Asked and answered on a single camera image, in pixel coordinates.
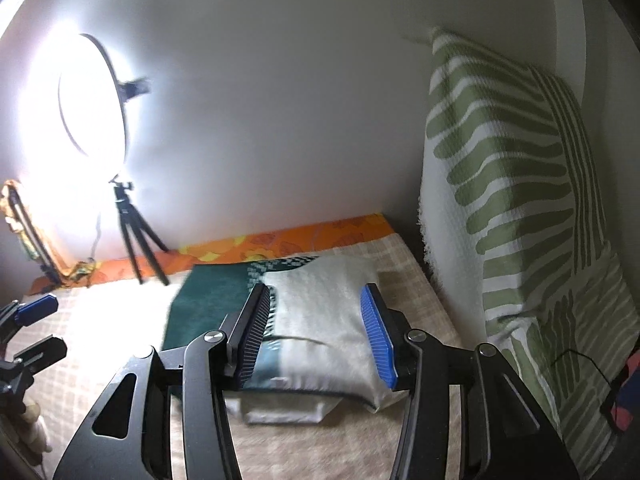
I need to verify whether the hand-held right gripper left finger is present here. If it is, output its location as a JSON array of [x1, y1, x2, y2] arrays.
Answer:
[[52, 282, 273, 480]]

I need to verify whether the green thin-striped pillow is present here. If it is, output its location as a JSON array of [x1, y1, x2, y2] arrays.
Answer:
[[527, 64, 640, 463]]

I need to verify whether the person's left hand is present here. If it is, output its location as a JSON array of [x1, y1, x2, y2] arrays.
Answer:
[[14, 399, 55, 467]]

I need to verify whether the green white tree-print t-shirt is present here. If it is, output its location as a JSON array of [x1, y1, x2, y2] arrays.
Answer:
[[162, 254, 403, 402]]

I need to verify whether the black ring light cable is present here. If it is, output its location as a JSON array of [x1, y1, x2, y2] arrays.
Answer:
[[85, 210, 103, 281]]

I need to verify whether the orange floral bed sheet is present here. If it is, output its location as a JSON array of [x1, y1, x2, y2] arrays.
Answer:
[[25, 213, 397, 296]]

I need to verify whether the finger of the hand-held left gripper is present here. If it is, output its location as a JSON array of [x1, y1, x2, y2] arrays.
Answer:
[[0, 336, 69, 377], [0, 294, 59, 332]]

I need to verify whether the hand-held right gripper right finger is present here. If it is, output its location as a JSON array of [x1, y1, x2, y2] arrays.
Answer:
[[360, 282, 581, 480]]

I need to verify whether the thin black cable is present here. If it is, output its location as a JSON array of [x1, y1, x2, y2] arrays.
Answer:
[[549, 349, 628, 433]]

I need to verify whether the green striped pillow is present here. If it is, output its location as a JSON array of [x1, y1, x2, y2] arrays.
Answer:
[[416, 26, 616, 441]]

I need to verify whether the checkered beige bed sheet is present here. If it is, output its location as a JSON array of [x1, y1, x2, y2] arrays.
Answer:
[[20, 232, 473, 480]]

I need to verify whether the folded white garment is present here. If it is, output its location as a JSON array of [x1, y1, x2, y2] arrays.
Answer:
[[224, 389, 347, 425]]

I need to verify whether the red blue object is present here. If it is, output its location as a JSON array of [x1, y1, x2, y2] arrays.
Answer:
[[612, 367, 640, 433]]

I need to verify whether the black ring light tripod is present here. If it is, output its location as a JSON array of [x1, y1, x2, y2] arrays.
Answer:
[[109, 174, 172, 287]]

